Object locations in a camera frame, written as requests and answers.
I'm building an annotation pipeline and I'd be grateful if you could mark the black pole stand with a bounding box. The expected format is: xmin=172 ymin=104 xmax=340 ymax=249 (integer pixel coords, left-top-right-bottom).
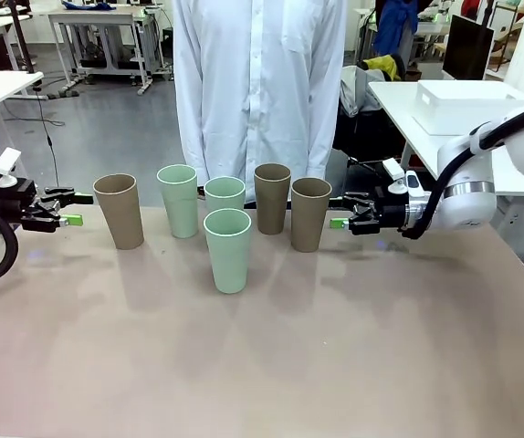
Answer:
xmin=6 ymin=0 xmax=36 ymax=75

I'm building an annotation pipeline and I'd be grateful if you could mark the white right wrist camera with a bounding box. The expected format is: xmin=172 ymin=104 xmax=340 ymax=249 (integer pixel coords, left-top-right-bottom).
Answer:
xmin=382 ymin=159 xmax=407 ymax=195

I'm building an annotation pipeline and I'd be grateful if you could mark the brown cup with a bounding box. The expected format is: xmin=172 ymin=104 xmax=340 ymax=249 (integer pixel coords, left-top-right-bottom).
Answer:
xmin=290 ymin=177 xmax=333 ymax=254
xmin=254 ymin=163 xmax=293 ymax=236
xmin=92 ymin=173 xmax=146 ymax=251

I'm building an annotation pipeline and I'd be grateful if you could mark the white basket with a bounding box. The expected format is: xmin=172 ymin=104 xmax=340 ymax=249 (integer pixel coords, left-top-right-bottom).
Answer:
xmin=411 ymin=78 xmax=524 ymax=137

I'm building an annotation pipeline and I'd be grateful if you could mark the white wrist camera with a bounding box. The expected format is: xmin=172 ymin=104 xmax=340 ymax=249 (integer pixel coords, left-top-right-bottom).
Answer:
xmin=0 ymin=146 xmax=23 ymax=188
xmin=382 ymin=159 xmax=407 ymax=195

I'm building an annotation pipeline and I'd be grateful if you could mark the large white table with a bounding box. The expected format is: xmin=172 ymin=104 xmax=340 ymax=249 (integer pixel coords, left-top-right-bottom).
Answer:
xmin=368 ymin=79 xmax=524 ymax=198

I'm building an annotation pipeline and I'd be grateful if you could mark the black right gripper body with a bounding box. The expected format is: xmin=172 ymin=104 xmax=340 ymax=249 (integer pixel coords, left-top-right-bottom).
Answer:
xmin=369 ymin=191 xmax=411 ymax=235

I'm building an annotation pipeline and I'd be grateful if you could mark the person in white shirt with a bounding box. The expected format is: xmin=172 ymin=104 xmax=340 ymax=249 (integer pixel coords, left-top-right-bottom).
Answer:
xmin=172 ymin=0 xmax=348 ymax=186

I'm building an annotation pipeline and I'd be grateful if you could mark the blue jacket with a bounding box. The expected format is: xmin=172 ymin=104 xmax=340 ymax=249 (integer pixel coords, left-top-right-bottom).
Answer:
xmin=371 ymin=0 xmax=421 ymax=57

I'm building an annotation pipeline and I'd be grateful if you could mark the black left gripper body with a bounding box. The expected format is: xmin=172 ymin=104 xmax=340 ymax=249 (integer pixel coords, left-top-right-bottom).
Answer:
xmin=0 ymin=178 xmax=58 ymax=233

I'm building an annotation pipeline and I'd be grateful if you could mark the white workbench with shelf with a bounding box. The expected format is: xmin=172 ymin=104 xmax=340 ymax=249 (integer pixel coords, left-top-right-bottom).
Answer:
xmin=46 ymin=7 xmax=156 ymax=96

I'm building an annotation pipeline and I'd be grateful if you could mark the black chair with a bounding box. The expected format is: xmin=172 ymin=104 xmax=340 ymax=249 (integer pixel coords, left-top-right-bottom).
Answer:
xmin=331 ymin=108 xmax=407 ymax=177

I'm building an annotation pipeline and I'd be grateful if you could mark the yellow black bag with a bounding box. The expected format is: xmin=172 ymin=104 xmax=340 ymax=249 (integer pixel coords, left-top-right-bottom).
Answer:
xmin=361 ymin=53 xmax=405 ymax=84

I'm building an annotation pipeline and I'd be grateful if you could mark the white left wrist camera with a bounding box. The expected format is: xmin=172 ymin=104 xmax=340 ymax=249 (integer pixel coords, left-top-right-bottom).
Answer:
xmin=0 ymin=146 xmax=23 ymax=188

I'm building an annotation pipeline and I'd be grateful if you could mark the thin black floor cable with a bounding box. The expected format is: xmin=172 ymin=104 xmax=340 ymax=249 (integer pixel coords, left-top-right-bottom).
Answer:
xmin=35 ymin=85 xmax=66 ymax=193

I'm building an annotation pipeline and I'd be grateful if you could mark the gray jacket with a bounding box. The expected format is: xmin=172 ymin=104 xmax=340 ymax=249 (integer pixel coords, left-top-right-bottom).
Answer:
xmin=338 ymin=66 xmax=383 ymax=119

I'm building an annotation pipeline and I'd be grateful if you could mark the blue cloth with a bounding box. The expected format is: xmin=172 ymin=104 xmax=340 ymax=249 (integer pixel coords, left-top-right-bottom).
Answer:
xmin=59 ymin=0 xmax=121 ymax=11

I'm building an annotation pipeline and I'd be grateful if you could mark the light green cup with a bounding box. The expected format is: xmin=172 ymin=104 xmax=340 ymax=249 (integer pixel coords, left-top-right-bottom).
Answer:
xmin=203 ymin=208 xmax=252 ymax=294
xmin=204 ymin=176 xmax=246 ymax=216
xmin=156 ymin=164 xmax=199 ymax=239

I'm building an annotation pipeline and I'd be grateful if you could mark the black monitor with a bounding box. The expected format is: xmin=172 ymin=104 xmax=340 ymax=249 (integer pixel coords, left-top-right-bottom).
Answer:
xmin=442 ymin=15 xmax=495 ymax=82

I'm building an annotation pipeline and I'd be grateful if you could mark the wooden chair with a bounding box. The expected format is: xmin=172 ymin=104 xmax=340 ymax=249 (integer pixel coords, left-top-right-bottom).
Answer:
xmin=491 ymin=0 xmax=524 ymax=73

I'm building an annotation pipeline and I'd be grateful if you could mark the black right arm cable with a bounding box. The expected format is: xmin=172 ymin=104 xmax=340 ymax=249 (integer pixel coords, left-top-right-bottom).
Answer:
xmin=398 ymin=93 xmax=524 ymax=242

